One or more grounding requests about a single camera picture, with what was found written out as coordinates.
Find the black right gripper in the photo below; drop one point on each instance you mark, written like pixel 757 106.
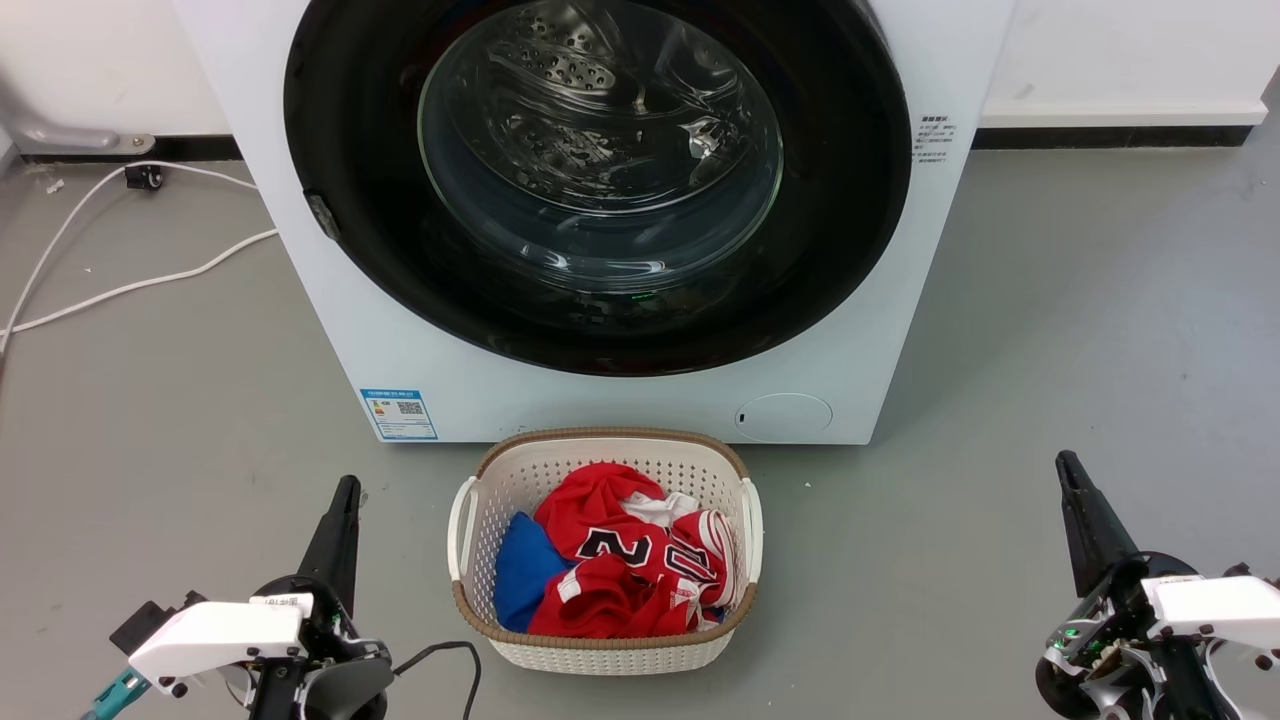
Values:
pixel 1110 650

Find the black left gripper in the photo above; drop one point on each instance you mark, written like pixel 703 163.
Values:
pixel 335 655

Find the white front-load washing machine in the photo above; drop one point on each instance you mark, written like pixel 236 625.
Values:
pixel 300 330

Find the black round washer door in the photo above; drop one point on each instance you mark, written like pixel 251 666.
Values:
pixel 370 230

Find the blue energy label sticker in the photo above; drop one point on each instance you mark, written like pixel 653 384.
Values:
pixel 398 414

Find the blue garment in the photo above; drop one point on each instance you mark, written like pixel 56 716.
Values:
pixel 522 575

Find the white woven laundry basket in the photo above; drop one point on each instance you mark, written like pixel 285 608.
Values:
pixel 520 470

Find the red basketball jersey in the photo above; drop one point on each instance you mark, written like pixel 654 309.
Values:
pixel 600 590

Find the white garment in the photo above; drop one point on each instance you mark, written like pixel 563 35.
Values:
pixel 660 508

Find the round white filter cover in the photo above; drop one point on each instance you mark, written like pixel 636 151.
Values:
pixel 783 416

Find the small black caster wheel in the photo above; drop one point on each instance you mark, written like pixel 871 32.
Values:
pixel 146 178

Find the black text sticker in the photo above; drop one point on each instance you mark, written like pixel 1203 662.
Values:
pixel 934 140

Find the stainless steel washer drum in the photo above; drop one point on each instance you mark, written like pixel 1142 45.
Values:
pixel 590 110

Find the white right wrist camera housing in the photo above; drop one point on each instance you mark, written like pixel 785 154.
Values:
pixel 1215 605

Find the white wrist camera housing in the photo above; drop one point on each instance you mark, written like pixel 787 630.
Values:
pixel 215 635
pixel 1215 605

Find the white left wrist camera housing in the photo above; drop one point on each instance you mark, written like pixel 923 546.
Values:
pixel 215 635

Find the grey metal floor bracket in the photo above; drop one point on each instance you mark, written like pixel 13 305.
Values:
pixel 70 135

